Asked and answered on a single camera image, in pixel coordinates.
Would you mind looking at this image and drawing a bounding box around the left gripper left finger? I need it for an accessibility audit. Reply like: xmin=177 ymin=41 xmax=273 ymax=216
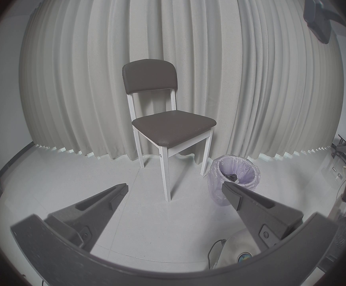
xmin=46 ymin=183 xmax=129 ymax=248

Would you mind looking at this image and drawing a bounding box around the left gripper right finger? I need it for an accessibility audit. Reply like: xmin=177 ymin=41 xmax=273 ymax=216
xmin=221 ymin=181 xmax=304 ymax=252

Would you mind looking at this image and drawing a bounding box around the purple plastic bag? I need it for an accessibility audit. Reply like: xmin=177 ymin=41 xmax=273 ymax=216
xmin=208 ymin=156 xmax=261 ymax=207

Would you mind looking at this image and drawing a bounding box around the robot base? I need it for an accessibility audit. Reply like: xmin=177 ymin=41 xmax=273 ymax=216
xmin=212 ymin=216 xmax=346 ymax=276

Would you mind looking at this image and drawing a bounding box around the white trash bin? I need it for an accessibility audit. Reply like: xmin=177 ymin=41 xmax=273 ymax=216
xmin=218 ymin=157 xmax=258 ymax=194

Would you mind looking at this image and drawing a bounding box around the white chair with grey cushions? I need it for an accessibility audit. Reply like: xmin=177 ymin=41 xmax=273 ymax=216
xmin=122 ymin=58 xmax=216 ymax=202

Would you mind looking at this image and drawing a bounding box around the white curtain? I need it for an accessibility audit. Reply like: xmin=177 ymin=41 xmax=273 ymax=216
xmin=227 ymin=0 xmax=345 ymax=160
xmin=19 ymin=0 xmax=239 ymax=161

